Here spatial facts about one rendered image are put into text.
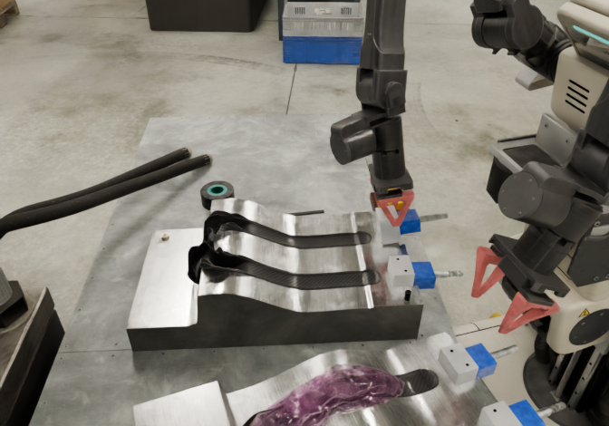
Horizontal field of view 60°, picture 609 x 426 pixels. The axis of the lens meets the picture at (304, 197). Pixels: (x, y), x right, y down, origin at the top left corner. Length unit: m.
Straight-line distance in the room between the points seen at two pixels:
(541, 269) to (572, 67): 0.44
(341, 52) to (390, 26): 3.28
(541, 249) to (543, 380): 1.01
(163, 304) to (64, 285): 1.44
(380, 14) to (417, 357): 0.54
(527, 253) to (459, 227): 1.84
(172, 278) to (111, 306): 0.14
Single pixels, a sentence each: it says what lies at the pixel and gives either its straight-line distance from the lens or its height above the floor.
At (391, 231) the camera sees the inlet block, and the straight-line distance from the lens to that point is 1.00.
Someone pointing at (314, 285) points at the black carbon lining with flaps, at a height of 0.88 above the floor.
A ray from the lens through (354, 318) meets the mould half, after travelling 0.92.
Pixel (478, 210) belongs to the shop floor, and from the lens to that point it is 2.70.
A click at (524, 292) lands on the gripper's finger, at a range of 0.72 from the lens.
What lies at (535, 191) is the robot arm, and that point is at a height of 1.21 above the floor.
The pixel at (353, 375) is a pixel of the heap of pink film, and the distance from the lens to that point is 0.79.
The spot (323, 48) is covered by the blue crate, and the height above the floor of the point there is 0.13.
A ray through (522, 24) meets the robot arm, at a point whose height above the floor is 1.26.
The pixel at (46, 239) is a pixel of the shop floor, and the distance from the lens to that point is 2.67.
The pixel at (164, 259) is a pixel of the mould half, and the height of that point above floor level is 0.86.
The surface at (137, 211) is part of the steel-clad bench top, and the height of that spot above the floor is 0.80.
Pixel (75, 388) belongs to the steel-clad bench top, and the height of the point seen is 0.80.
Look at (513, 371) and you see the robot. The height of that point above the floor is 0.28.
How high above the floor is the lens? 1.55
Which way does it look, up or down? 36 degrees down
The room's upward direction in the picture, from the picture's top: straight up
